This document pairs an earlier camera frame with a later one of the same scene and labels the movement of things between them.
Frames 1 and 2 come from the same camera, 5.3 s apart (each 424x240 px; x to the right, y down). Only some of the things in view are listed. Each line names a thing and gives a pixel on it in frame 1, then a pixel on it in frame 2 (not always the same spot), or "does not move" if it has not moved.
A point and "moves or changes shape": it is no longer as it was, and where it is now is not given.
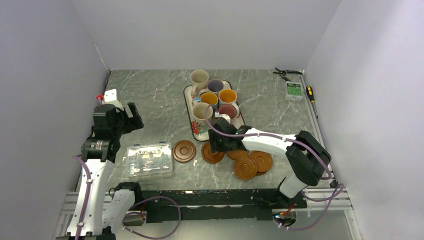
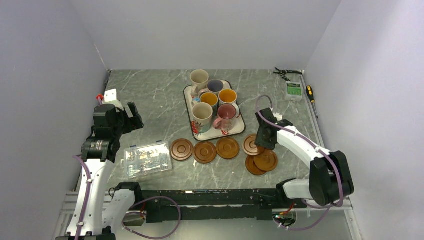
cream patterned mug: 200,124 does not move
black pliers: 283,73 does not move
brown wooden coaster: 263,160 moves or changes shape
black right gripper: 213,142 to 259,141
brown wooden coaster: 184,151 does not move
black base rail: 176,205 does not move
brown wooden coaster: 245,168 to 267,160
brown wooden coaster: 211,157 moves or changes shape
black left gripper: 132,123 does not move
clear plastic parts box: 149,160 does not move
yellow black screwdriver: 309,92 does not move
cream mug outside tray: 199,78 does not move
